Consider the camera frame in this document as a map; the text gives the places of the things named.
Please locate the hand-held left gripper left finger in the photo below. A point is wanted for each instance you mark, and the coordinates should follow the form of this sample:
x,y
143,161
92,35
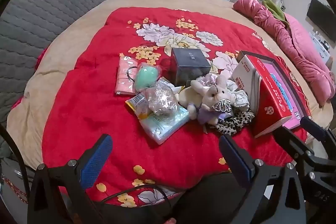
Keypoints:
x,y
95,161

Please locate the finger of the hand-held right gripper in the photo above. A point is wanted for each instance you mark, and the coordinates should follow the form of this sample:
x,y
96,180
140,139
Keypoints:
x,y
312,129
291,141

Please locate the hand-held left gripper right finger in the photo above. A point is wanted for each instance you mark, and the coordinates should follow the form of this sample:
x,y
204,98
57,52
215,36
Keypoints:
x,y
232,157

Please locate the leopard print scrunchie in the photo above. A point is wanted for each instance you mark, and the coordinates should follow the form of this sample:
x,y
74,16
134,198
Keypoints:
x,y
231,123

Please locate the plush rabbit toy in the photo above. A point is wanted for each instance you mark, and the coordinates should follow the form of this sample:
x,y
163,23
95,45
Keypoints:
x,y
210,94

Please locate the yellow white snack packet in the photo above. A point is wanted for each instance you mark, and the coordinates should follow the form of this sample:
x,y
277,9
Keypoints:
x,y
136,103

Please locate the light blue tissue pack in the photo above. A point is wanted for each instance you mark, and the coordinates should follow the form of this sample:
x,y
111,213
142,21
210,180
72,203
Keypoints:
x,y
162,127

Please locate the pink packet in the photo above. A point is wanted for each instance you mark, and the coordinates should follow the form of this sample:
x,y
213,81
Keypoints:
x,y
123,79

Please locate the clear bag of silver glitter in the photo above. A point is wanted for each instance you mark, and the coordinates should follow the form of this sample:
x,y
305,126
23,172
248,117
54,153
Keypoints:
x,y
160,98

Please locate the green sponge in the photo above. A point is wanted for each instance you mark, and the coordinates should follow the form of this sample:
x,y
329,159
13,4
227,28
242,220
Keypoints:
x,y
145,77

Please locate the silver fan hair clip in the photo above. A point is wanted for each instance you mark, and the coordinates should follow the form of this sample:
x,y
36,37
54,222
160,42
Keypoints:
x,y
221,106

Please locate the person's dark clothing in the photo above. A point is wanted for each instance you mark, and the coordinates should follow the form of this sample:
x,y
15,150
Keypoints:
x,y
199,197

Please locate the red floral blanket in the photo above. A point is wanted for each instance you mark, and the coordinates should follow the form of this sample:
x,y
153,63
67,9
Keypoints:
x,y
92,108

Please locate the cluttered white shelf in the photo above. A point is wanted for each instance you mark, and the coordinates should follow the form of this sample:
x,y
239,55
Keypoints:
x,y
320,45

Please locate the white carton box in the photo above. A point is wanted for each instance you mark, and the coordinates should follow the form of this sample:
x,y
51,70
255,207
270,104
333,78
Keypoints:
x,y
246,69

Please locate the pink quilt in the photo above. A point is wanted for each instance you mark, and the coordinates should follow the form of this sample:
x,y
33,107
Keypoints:
x,y
296,43

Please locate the dark square box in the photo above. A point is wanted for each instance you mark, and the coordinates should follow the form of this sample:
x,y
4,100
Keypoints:
x,y
189,64

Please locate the black television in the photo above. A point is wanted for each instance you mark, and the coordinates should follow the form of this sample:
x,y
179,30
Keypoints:
x,y
321,18

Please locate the beige bed sheet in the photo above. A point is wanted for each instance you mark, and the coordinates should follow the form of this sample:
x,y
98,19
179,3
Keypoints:
x,y
65,43

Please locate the green cloth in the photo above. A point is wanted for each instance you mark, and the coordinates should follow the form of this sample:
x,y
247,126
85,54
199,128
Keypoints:
x,y
273,10

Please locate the grey quilted headboard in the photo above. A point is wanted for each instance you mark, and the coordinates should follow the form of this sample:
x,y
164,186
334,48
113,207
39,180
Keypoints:
x,y
52,3

